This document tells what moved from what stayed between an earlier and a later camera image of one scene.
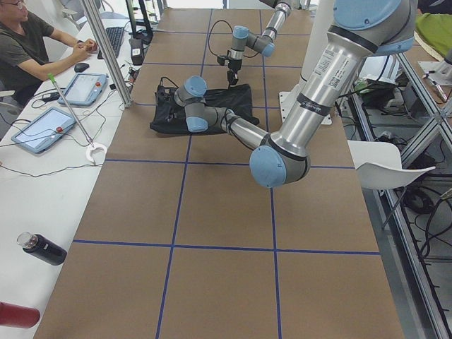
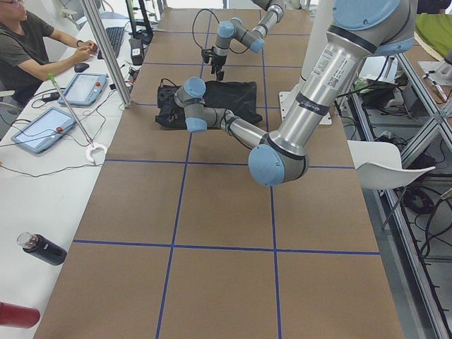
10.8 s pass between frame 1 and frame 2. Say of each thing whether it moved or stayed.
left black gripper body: stayed
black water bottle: stayed
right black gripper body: moved
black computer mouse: stayed
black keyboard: stayed
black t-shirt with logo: moved
